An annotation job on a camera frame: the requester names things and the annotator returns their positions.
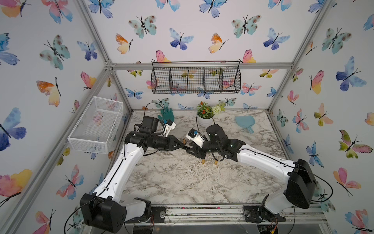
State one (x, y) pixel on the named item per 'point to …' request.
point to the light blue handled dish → (246, 121)
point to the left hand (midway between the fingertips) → (182, 144)
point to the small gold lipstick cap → (203, 161)
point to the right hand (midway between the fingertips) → (190, 145)
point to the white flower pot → (205, 122)
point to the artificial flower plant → (205, 111)
